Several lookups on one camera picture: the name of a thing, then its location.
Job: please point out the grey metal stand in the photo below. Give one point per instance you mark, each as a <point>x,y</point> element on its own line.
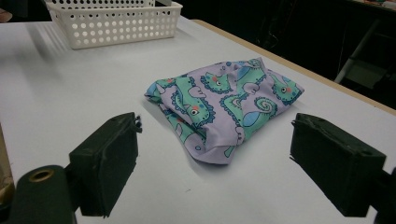
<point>358,56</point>

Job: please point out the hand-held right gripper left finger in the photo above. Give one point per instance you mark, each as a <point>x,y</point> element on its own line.
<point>102,165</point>

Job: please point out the purple seahorse print cloth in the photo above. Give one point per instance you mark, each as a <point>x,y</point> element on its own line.
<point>224,109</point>

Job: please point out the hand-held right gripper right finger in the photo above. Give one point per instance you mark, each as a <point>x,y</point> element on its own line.
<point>339,165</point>

